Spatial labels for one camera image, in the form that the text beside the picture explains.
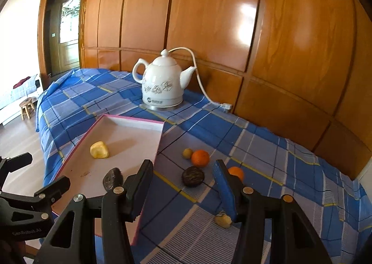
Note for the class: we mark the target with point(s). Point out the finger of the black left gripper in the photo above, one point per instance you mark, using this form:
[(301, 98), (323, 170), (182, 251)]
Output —
[(10, 165)]

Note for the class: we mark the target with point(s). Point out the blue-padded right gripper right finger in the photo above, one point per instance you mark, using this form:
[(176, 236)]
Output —
[(293, 237)]

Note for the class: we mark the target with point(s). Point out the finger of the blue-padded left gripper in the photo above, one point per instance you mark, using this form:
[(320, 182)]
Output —
[(48, 191)]

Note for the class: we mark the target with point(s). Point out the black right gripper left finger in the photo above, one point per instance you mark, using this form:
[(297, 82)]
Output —
[(72, 237)]

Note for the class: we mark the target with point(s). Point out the dark wrinkled fruit piece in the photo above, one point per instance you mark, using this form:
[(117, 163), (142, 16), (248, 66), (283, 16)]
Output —
[(113, 179)]

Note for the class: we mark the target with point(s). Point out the yellow peeled fruit piece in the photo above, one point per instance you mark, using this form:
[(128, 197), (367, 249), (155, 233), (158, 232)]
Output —
[(99, 150)]

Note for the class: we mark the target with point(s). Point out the cream cut fruit chunk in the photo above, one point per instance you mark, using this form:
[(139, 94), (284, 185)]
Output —
[(223, 220)]

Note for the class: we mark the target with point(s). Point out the dark brown round fruit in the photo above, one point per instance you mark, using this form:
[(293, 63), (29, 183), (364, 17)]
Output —
[(192, 177)]

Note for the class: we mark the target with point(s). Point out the small tan round fruit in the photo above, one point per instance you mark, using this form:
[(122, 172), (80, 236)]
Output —
[(187, 153)]

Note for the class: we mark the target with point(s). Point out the orange tangerine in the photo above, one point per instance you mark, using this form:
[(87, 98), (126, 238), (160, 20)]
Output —
[(236, 171), (200, 158)]

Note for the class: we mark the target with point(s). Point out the small wooden stool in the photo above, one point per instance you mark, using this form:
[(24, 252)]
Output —
[(27, 106)]

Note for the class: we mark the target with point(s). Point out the blue plaid tablecloth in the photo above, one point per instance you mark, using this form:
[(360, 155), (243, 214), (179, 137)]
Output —
[(177, 225)]

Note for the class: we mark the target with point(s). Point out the pink-rimmed white tray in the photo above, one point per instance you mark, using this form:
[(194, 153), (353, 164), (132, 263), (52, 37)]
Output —
[(130, 141)]

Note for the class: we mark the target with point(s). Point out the white sofa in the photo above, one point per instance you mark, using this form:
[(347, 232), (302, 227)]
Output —
[(11, 99)]

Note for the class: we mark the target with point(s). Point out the white ceramic electric kettle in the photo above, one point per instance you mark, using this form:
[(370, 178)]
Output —
[(162, 81)]

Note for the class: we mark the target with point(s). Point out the wooden door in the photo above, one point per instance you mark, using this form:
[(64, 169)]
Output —
[(61, 36)]

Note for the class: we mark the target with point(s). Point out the wooden wall cabinet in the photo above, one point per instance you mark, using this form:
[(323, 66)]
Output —
[(301, 68)]

